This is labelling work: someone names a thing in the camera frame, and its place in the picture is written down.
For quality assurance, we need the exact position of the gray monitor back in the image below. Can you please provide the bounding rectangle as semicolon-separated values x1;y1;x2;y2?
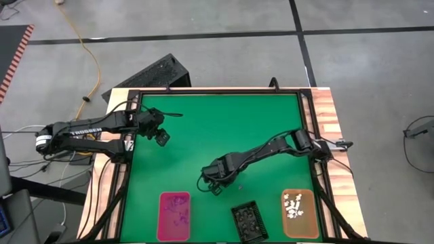
0;125;13;197

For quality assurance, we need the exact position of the green table mat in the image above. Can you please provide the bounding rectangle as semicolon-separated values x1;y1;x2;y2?
120;94;323;243

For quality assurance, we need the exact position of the black floor cable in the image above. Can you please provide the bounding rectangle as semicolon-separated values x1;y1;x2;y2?
8;156;94;180

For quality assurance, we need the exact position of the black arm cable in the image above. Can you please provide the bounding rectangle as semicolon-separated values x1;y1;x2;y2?
81;100;184;128
196;128;302;193

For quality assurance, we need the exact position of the black slotted plastic basket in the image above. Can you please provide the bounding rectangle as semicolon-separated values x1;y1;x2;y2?
231;200;270;244

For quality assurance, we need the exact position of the small display screen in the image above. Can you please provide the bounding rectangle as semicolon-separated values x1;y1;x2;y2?
0;199;11;238

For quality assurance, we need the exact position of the white floor cable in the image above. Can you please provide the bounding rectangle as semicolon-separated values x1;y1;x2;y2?
59;148;71;226

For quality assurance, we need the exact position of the thin white cable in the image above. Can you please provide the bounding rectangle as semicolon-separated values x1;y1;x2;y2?
2;124;43;140

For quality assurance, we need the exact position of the black power adapter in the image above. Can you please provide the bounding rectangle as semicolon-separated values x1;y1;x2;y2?
69;154;93;166

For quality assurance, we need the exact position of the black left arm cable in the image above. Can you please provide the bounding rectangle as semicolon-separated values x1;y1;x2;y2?
81;100;184;128

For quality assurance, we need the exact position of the black floor beam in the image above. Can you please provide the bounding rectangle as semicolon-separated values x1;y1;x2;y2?
9;176;87;206

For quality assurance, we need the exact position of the pink plastic bin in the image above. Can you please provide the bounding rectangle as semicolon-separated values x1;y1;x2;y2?
157;191;192;242

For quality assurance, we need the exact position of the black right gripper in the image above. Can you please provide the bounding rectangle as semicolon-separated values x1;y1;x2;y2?
201;161;229;197

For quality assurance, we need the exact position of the orange plastic bin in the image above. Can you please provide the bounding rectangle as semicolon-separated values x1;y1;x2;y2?
281;188;320;240

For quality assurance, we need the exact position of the black orange-striped floor mat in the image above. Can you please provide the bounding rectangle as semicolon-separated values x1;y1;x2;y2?
0;24;36;104

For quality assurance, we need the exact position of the black perforated computer case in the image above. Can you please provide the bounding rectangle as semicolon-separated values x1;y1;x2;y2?
101;53;193;104

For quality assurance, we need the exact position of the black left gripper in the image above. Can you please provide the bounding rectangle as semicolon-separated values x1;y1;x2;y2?
136;108;171;147

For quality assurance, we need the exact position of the yellow extension cable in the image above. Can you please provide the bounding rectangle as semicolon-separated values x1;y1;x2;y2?
53;0;102;121

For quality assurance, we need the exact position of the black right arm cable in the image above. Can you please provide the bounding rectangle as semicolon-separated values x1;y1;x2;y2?
196;128;302;193

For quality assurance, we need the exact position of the wooden table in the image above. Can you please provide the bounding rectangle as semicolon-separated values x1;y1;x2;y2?
77;87;370;242

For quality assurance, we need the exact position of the black aluminium table frame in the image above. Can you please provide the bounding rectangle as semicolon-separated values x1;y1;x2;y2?
80;87;369;244

